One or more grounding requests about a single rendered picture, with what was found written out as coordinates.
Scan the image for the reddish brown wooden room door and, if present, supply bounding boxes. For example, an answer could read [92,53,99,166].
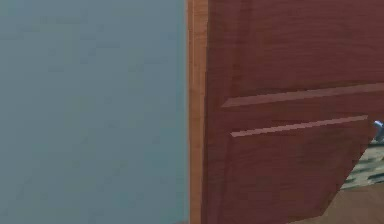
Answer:
[200,0,384,224]

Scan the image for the light brown wooden door frame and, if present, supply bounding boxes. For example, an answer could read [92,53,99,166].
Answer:
[186,0,210,224]

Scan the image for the silver door handle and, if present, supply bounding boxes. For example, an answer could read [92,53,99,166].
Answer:
[373,120,384,143]

